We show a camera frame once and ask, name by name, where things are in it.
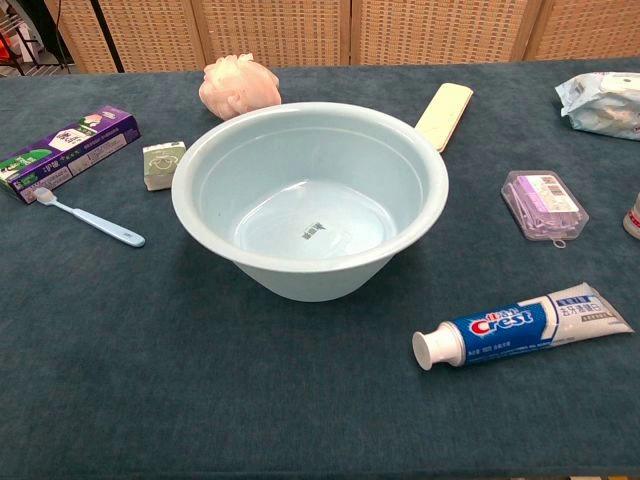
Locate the small green soap box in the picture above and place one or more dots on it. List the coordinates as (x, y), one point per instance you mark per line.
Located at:
(160, 165)

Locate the blue white toothpaste tube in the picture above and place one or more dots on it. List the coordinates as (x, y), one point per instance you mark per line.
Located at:
(505, 327)

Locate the light blue toothbrush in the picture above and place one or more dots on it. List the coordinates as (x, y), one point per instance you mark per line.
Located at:
(100, 222)

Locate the light blue plastic basin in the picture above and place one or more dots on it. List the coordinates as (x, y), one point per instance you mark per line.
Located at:
(310, 200)

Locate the cream rectangular case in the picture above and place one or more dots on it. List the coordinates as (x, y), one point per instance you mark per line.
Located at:
(442, 117)

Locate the clear box of purple floss picks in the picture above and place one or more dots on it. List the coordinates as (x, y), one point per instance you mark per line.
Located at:
(542, 202)

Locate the purple toothpaste carton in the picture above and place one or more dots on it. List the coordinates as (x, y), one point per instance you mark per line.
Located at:
(75, 145)

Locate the pink mesh bath sponge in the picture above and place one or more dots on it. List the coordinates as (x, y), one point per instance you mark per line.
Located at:
(235, 85)

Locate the teal table cloth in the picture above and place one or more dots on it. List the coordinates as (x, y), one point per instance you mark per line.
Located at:
(150, 375)

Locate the woven wooden folding screen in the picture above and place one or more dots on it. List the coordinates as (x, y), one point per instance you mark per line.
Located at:
(400, 30)

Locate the light blue wet wipes pack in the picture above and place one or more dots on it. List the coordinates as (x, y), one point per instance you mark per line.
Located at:
(600, 107)

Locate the small white jar grey lid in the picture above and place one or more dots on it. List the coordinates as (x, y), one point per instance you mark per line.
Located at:
(633, 217)

